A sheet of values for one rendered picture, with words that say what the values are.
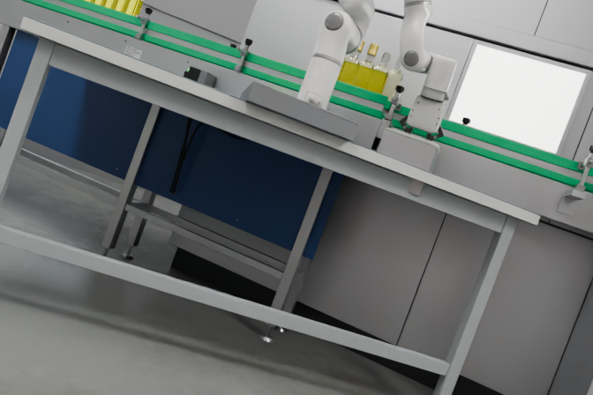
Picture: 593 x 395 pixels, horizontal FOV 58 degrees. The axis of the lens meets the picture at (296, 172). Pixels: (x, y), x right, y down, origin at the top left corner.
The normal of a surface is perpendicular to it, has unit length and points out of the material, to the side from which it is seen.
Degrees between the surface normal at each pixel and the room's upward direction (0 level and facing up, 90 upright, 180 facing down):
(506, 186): 90
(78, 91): 90
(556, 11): 90
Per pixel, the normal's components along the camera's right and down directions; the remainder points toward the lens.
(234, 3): 0.18, 0.09
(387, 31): -0.27, -0.07
